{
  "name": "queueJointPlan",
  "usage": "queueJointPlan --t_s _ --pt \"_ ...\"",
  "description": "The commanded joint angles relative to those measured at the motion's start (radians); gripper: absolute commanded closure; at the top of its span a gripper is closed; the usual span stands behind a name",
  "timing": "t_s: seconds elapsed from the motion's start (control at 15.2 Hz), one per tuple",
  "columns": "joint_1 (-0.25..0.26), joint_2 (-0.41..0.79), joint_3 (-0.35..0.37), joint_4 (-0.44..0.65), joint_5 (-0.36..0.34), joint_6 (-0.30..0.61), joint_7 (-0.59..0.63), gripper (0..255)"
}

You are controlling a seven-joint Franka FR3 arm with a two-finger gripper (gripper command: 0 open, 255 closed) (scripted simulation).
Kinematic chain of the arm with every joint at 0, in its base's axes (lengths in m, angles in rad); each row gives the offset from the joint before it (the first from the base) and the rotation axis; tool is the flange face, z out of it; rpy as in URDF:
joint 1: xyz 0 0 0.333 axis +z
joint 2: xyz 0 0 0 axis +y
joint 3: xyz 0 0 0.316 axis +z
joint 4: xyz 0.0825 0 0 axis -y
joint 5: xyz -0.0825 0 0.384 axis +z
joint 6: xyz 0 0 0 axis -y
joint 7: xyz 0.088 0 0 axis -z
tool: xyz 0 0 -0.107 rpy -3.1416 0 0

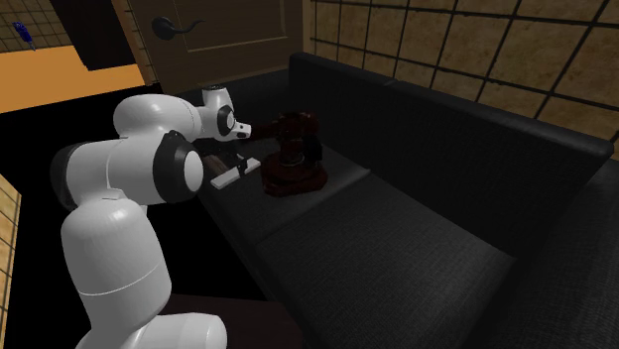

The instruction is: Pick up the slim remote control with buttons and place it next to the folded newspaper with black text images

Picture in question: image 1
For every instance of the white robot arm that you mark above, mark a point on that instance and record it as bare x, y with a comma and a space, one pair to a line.
116, 251

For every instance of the black sofa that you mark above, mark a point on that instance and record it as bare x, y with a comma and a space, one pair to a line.
387, 251

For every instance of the dark wall cabinet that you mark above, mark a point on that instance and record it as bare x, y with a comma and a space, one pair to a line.
94, 34

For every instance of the small blue object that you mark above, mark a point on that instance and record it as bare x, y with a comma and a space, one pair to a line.
23, 32

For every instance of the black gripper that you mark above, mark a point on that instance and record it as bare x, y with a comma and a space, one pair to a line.
220, 147

